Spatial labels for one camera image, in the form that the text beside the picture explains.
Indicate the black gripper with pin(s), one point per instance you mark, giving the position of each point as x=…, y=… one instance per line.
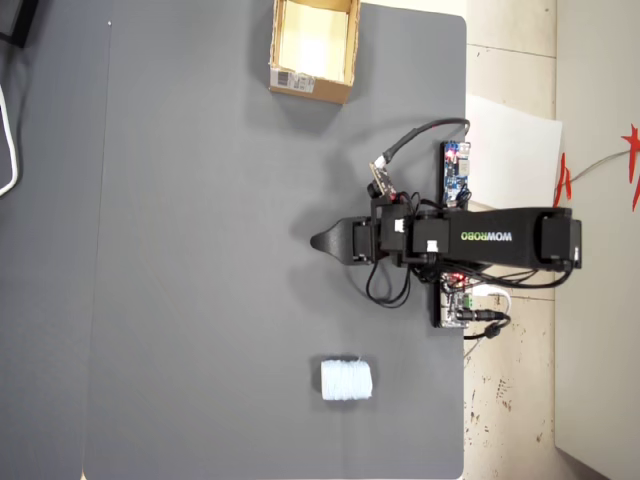
x=387, y=235

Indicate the light blue cloth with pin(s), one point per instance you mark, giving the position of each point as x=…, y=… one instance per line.
x=347, y=379

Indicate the black WOWROBO robot arm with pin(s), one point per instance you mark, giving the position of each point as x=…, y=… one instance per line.
x=490, y=237

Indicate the open cardboard box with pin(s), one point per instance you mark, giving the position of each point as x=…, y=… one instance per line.
x=314, y=42

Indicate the green white controller board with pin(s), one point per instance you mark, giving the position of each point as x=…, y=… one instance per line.
x=452, y=302

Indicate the blue circuit board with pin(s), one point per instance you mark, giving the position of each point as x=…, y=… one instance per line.
x=454, y=170

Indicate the white paper sheet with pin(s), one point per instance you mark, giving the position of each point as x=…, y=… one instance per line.
x=515, y=150

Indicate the black object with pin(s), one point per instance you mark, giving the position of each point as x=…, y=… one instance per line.
x=17, y=20

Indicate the small wrist camera board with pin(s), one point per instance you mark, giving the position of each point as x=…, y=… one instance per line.
x=383, y=181

